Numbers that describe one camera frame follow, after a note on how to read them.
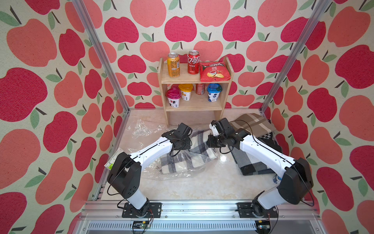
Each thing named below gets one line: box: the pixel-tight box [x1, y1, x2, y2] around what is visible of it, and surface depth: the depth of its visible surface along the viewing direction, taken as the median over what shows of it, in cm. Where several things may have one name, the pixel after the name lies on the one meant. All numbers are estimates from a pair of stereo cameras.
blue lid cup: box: [206, 83, 223, 103], surface depth 93 cm
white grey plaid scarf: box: [159, 128, 218, 175], surface depth 86 cm
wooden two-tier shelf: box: [157, 57, 235, 129], surface depth 92 cm
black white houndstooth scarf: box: [258, 131, 273, 140], surface depth 103 cm
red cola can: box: [187, 49, 201, 76], surface depth 75 cm
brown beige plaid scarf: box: [229, 113, 277, 138], surface depth 107 cm
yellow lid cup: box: [178, 83, 194, 101], surface depth 95 cm
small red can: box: [195, 83, 206, 96], surface depth 100 cm
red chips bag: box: [199, 61, 231, 83], surface depth 76 cm
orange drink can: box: [167, 52, 181, 78], surface depth 74 cm
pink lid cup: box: [165, 87, 182, 109], surface depth 88 cm
